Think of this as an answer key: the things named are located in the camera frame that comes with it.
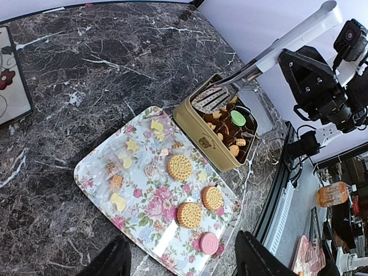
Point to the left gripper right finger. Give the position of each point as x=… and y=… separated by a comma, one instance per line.
x=252, y=258

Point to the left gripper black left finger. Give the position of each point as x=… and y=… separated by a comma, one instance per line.
x=114, y=259

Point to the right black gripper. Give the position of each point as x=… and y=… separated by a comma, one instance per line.
x=314, y=86

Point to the green macaron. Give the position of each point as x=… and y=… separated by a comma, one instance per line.
x=237, y=118

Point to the round waffle cookie bottom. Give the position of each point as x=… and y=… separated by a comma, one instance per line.
x=241, y=142

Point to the round waffle cookie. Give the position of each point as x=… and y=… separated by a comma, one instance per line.
x=212, y=198
x=241, y=142

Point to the chocolate chip cookie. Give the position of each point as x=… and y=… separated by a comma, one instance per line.
x=234, y=150

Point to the metal serving tongs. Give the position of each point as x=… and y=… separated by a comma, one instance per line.
x=216, y=95

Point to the black sandwich cookie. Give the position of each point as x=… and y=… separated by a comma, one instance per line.
x=246, y=112

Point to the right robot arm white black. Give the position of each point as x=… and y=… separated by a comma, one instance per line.
x=312, y=141

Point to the pink macaron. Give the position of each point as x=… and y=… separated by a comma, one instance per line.
x=209, y=243

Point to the pink tray outside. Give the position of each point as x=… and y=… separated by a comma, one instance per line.
x=309, y=259

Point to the silver tin lid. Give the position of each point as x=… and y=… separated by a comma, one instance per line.
x=254, y=99

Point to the round waffle cookie right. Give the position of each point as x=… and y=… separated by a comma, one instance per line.
x=212, y=198

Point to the flower shaped cookie centre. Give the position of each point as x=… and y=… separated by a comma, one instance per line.
x=189, y=215

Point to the floral rectangular tray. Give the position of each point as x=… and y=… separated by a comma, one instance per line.
x=127, y=179

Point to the orange drink bottle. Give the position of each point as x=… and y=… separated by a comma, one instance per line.
x=334, y=194

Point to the gold cookie tin box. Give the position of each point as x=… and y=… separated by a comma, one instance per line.
x=213, y=133

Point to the floral square coaster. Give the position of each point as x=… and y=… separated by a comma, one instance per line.
x=16, y=102

